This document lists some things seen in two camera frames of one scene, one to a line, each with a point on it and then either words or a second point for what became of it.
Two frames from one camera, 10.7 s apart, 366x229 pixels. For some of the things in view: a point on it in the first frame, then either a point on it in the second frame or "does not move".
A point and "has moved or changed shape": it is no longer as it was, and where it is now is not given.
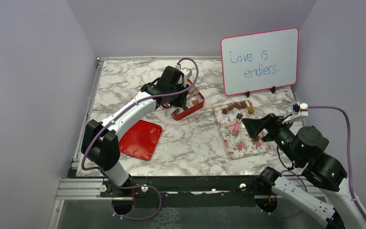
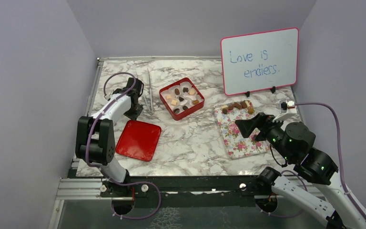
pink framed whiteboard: [260, 61] does not move
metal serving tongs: [192, 91] has moved or changed shape
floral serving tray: [237, 139] does not move
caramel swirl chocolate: [250, 110] does not move
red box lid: [140, 140] does not move
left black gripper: [181, 101] -> [134, 115]
